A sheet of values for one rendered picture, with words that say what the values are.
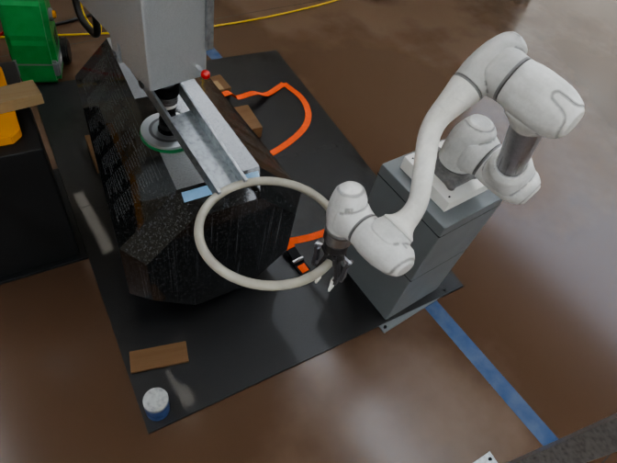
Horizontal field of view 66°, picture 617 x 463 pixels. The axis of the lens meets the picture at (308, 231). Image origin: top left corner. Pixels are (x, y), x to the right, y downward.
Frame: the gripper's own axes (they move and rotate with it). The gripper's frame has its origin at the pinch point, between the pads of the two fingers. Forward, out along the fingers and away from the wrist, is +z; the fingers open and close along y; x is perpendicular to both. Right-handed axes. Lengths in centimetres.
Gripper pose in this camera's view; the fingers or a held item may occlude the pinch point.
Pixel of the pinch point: (325, 278)
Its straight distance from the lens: 158.1
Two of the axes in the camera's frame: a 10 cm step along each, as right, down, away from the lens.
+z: -1.4, 6.6, 7.4
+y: -8.2, -4.9, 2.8
